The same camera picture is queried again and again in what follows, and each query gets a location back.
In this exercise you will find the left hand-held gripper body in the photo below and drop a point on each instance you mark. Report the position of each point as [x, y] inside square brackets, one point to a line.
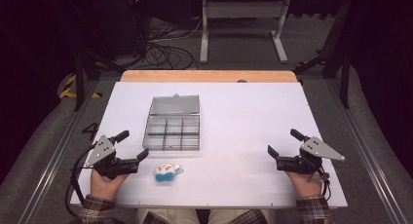
[104, 152]

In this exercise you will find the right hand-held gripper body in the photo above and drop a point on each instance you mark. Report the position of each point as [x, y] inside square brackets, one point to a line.
[316, 149]

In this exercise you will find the white and blue plush toy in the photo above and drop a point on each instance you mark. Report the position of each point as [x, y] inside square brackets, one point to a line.
[165, 172]

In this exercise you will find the clear plastic compartment box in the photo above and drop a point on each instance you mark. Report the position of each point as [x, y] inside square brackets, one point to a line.
[172, 133]

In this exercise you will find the person's left hand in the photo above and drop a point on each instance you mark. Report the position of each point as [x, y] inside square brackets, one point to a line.
[104, 186]

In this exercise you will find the person's right hand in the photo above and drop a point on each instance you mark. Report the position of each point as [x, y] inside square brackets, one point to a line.
[307, 185]

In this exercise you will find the black tripod stand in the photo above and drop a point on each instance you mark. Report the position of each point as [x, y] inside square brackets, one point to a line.
[79, 78]
[345, 81]

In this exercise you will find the white metal stand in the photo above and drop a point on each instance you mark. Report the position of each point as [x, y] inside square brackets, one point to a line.
[204, 39]

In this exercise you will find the aluminium floor rail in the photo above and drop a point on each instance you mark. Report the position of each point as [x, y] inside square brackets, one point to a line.
[56, 159]
[365, 152]

